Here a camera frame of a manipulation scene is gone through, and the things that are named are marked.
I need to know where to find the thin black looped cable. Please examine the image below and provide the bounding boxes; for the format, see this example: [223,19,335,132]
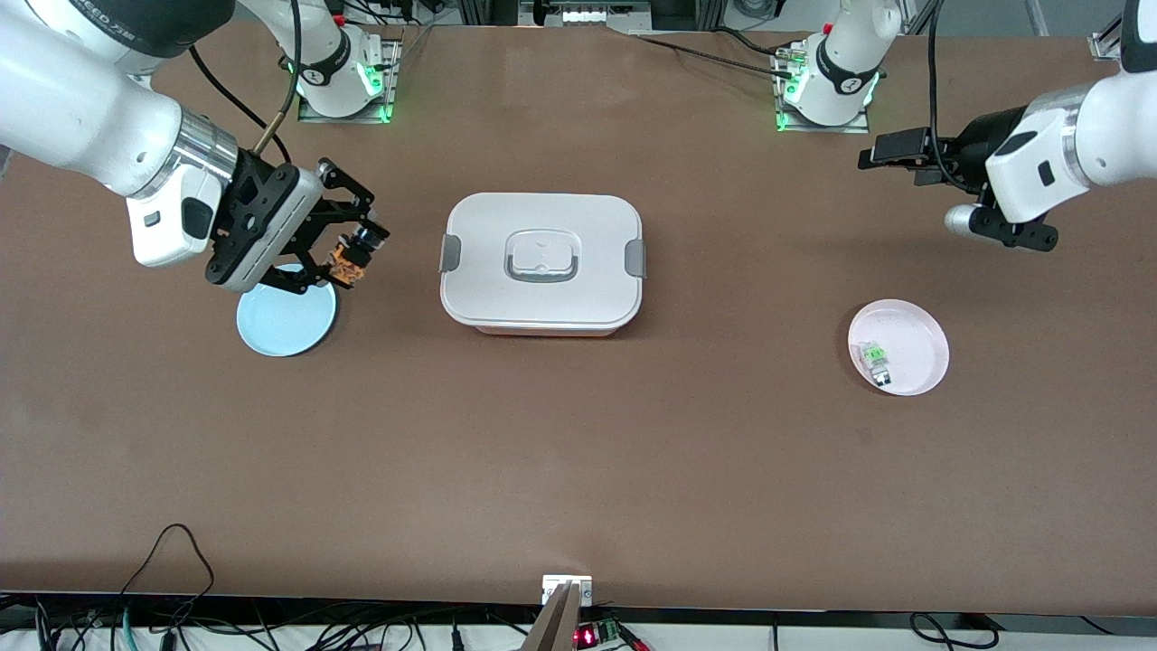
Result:
[118,523,218,599]

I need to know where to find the white lunch box grey clips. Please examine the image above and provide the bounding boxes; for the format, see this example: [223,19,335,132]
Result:
[439,193,648,338]

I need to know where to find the small white bracket plate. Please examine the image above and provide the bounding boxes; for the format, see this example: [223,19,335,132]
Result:
[542,575,593,607]

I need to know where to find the pale pink round plate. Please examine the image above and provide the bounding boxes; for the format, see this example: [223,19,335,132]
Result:
[847,299,950,397]

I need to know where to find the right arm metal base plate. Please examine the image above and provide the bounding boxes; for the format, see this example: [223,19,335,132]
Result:
[296,36,403,125]

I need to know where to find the black cable across table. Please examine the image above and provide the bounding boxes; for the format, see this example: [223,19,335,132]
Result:
[628,27,801,82]

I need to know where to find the small green connector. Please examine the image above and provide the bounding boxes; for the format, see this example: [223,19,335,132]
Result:
[859,342,894,386]

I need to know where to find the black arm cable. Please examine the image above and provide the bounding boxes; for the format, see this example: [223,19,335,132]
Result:
[927,0,973,191]
[185,0,304,168]

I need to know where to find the black coiled cable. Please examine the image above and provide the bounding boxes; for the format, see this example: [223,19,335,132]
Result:
[908,612,1004,650]

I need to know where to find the light blue round plate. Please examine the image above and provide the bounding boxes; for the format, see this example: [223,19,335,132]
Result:
[237,262,338,358]

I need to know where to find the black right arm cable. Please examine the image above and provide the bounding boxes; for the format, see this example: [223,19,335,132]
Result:
[185,0,304,168]

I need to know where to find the grey camera stand profile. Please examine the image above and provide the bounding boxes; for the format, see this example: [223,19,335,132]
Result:
[522,581,584,651]

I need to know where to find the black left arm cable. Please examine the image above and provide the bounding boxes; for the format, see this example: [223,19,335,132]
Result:
[927,0,973,191]

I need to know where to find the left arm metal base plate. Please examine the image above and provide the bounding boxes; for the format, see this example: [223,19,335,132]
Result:
[773,41,873,135]

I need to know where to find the circuit board with red display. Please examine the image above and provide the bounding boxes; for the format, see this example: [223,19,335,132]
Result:
[574,618,626,648]

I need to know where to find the black cable tangle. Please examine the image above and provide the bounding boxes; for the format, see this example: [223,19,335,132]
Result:
[0,592,525,651]

